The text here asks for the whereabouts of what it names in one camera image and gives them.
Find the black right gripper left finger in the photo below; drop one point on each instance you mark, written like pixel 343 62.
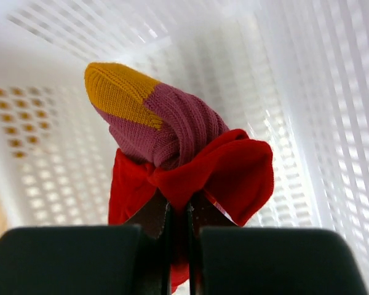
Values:
pixel 152 265

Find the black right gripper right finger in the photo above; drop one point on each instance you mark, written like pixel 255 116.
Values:
pixel 201 212

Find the red sock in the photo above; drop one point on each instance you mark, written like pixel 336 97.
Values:
pixel 233 171

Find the purple sock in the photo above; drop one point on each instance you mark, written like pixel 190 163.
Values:
pixel 151 121

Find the white plastic basket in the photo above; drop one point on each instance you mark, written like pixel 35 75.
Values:
pixel 292 73

